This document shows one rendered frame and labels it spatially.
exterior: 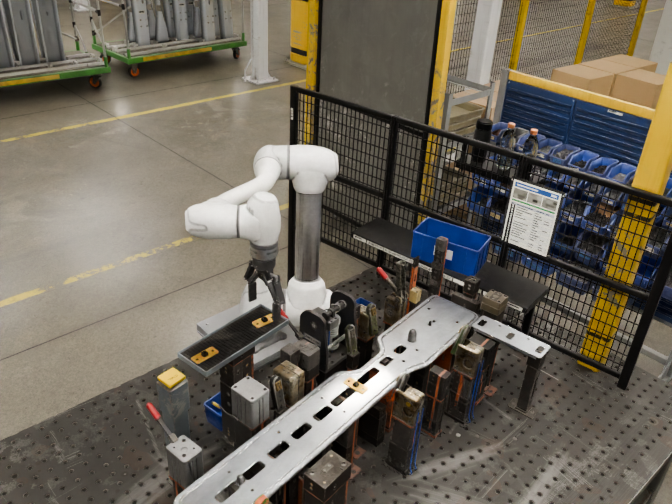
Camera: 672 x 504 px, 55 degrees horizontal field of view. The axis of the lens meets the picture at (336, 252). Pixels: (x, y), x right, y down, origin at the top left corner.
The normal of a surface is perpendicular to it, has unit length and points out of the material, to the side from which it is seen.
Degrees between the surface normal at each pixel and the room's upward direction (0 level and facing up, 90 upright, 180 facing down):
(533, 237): 90
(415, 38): 90
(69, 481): 0
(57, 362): 0
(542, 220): 90
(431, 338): 0
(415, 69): 91
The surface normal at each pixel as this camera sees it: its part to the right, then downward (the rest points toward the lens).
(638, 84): -0.79, 0.28
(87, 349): 0.05, -0.86
